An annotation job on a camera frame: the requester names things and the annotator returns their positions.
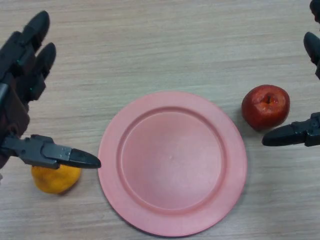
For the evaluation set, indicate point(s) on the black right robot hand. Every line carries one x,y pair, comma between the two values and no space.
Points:
282,136

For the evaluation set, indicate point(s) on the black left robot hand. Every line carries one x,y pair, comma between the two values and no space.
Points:
15,75

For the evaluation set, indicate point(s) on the red apple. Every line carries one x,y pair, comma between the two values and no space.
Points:
260,112

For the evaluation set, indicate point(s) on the pink round plate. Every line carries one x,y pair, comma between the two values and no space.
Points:
172,165

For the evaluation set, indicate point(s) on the yellow pear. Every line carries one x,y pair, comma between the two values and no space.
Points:
55,181

